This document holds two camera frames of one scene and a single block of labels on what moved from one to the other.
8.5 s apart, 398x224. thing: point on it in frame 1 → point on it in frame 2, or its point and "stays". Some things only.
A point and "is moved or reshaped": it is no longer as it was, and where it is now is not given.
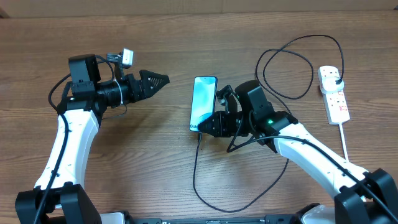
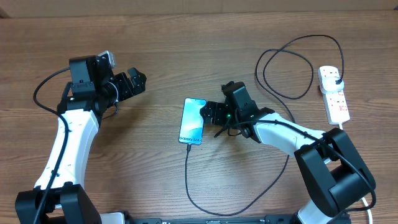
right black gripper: (222, 130) → (215, 111)
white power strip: (336, 104) stays
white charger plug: (328, 85) stays
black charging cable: (208, 203) is moved or reshaped
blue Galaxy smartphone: (204, 89) → (192, 122)
